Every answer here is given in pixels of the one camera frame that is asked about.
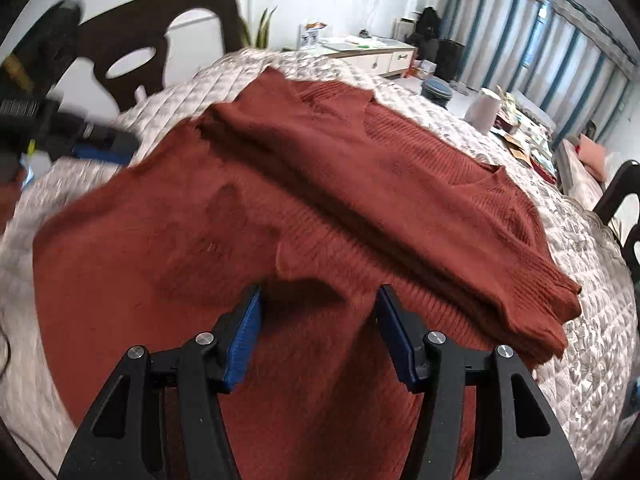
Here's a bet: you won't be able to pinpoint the black suitcase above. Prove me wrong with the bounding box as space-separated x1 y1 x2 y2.
436 39 466 83

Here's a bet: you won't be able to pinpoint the white printed box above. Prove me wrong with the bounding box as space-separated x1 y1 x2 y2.
299 21 331 50

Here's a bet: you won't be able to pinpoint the cluttered coffee table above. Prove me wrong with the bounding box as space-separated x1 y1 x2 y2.
492 92 558 186

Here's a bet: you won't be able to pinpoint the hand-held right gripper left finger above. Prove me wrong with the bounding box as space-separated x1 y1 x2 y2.
59 285 264 480

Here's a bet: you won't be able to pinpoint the white low cabinet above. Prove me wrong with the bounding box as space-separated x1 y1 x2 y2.
320 36 419 79

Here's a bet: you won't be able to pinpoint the white sofa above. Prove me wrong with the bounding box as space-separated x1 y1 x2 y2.
555 132 608 206

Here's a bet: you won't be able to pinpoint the blue striped curtains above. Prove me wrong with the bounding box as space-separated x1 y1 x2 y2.
446 0 638 128

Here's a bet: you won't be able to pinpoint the rust red knit sweater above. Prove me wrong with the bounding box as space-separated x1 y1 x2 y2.
32 67 583 480

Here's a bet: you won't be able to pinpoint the black bag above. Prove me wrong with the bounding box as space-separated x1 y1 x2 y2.
406 6 443 61

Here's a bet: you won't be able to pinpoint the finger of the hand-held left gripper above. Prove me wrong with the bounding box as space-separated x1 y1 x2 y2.
72 122 142 167

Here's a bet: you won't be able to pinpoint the pink pillow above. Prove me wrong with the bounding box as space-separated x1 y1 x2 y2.
575 136 608 176

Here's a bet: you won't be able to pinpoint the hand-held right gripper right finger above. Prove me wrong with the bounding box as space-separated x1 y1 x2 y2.
375 285 583 480

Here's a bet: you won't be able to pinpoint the green potted plant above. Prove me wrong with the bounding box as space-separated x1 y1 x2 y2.
240 6 278 52

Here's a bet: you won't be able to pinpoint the beige quilted bedspread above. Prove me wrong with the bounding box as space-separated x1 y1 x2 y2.
0 50 640 480

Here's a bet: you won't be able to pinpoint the white plastic bin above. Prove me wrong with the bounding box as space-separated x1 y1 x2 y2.
465 87 502 135

